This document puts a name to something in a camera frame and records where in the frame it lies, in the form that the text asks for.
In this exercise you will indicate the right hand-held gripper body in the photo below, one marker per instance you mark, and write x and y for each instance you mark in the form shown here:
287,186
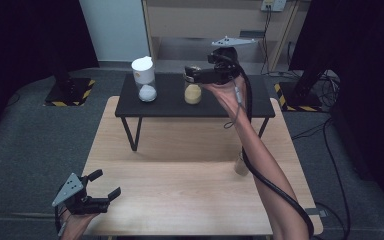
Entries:
226,65

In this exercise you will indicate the black curtain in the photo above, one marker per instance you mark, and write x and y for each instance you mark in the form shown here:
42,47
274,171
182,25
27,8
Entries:
366,66
26,43

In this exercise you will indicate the person's right hand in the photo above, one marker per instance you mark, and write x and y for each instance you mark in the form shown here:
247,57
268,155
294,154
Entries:
228,95

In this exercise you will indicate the white-lidded jar of white powder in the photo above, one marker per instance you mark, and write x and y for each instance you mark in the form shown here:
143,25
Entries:
144,75

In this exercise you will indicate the grey tape strip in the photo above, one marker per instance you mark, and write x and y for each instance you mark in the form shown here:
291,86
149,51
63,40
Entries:
316,212

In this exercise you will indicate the silver-lidded jar of yellow powder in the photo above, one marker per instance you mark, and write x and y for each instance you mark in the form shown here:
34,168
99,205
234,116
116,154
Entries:
192,95

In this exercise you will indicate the person's left hand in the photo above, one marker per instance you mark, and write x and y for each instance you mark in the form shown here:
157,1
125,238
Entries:
75,226

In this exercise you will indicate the white wall socket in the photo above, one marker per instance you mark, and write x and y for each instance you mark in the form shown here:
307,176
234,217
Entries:
274,4

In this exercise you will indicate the white panel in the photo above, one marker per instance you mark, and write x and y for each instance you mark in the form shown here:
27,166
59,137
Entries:
116,30

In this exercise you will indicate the black shelf rack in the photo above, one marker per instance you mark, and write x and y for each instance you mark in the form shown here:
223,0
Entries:
170,108

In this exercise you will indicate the black stand with striped base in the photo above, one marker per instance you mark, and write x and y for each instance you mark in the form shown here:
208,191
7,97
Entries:
300,100
67,95

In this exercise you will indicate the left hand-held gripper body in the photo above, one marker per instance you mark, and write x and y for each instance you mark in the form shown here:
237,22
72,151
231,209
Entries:
69,190

